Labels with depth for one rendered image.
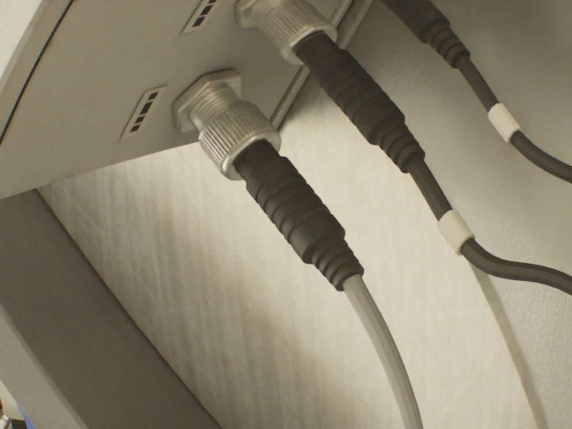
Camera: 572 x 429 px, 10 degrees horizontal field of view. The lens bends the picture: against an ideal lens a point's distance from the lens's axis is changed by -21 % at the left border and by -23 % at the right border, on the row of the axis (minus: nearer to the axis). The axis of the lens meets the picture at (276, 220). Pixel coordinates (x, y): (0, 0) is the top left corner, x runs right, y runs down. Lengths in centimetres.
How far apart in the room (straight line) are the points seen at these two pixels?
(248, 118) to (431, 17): 8
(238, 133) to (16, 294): 11
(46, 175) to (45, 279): 11
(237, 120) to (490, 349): 8
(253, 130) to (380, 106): 4
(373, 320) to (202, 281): 10
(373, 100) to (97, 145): 7
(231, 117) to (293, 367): 8
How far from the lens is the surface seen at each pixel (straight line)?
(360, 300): 85
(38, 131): 84
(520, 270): 81
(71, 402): 93
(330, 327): 91
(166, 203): 95
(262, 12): 85
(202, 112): 87
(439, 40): 81
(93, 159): 87
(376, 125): 83
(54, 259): 98
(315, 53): 85
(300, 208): 86
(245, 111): 87
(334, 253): 85
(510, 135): 80
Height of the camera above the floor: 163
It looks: 9 degrees down
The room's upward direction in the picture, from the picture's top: 5 degrees counter-clockwise
